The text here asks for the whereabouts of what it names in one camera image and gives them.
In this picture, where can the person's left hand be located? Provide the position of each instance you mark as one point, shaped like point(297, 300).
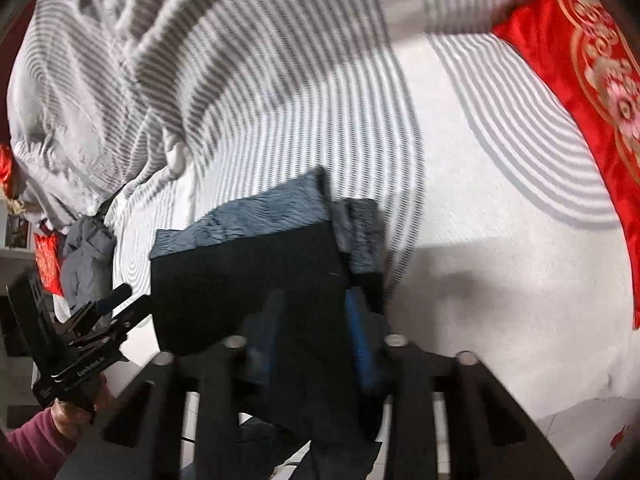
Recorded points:
point(72, 420)

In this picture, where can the black fleece-lined pants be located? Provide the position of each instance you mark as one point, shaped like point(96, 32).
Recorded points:
point(240, 285)

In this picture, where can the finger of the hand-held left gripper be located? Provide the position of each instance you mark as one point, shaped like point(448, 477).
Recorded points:
point(112, 296)
point(135, 312)

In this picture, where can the red embroidered pillow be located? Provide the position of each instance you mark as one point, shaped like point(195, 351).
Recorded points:
point(560, 90)

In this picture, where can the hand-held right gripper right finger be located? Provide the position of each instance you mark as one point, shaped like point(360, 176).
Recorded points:
point(362, 340)

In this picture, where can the small red cushion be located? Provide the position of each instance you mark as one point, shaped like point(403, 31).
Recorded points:
point(47, 262)

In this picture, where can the red patterned cloth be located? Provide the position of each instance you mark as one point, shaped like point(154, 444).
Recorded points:
point(620, 435)

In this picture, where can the grey striped quilt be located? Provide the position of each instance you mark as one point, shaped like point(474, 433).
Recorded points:
point(175, 70)

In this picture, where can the grey striped bed sheet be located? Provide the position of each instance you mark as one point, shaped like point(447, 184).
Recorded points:
point(500, 270)

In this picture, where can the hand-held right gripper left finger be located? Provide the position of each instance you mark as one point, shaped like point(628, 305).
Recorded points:
point(257, 355)

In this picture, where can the person's left forearm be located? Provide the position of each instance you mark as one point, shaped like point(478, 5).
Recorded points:
point(32, 442)

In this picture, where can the grey garment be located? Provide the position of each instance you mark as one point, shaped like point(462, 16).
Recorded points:
point(82, 260)

